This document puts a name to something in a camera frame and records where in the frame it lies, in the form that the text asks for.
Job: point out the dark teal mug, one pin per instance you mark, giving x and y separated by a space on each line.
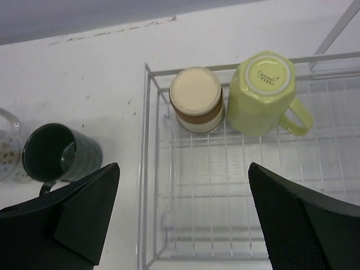
55 153

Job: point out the flat white wire rack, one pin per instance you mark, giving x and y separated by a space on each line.
195 209

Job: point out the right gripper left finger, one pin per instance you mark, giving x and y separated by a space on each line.
63 229

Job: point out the tall white wire rack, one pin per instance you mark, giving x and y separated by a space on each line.
334 36

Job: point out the light green mug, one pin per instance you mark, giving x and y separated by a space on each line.
262 96

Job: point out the cream and brown cup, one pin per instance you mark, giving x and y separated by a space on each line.
197 98

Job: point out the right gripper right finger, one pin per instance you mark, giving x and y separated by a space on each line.
302 228

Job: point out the white floral mug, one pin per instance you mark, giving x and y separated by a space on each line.
12 142

